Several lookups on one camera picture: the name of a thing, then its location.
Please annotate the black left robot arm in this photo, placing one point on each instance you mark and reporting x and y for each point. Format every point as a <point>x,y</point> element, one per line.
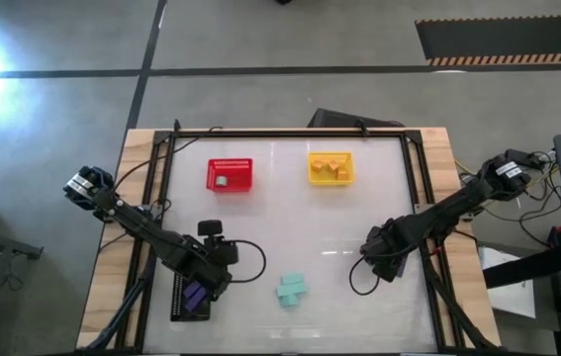
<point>146,232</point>

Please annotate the black angular case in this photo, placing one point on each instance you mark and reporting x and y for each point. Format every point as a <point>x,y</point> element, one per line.
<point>339,120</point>

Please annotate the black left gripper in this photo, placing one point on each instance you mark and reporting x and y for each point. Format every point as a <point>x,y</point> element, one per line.
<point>218,262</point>

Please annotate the black plastic basket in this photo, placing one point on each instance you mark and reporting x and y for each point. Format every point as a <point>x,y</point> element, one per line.
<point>181,306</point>

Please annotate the black hazard-striped floor mat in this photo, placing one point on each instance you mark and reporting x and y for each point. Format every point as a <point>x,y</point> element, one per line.
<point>507,39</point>

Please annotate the long teal foam block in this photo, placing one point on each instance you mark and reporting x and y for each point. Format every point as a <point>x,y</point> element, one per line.
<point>291,289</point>

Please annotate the orange foam block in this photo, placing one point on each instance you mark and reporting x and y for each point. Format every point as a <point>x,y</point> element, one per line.
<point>343,174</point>
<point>333,165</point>
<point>316,165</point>

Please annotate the red plastic basket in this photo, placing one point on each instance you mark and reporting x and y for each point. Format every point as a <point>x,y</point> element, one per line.
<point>235,170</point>

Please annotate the black diagonal stand bar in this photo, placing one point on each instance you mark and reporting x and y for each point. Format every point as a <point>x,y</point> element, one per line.
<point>527,267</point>

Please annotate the white paper sheet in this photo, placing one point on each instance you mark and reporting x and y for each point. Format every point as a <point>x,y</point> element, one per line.
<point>512,296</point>

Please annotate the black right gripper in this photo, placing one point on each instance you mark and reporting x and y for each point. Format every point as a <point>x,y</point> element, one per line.
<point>384,252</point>

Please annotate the black power adapter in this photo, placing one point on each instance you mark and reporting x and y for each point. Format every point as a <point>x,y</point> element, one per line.
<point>532,158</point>

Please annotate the yellow plastic basket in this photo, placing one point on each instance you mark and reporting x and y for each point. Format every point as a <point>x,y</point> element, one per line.
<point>327,180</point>

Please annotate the small teal foam block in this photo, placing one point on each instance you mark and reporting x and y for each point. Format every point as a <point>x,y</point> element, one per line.
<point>221,181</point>

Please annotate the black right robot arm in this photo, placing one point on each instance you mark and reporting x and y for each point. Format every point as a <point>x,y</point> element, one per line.
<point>438,217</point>

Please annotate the black aluminium table frame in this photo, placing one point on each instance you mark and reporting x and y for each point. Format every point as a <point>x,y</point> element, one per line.
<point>285,133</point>

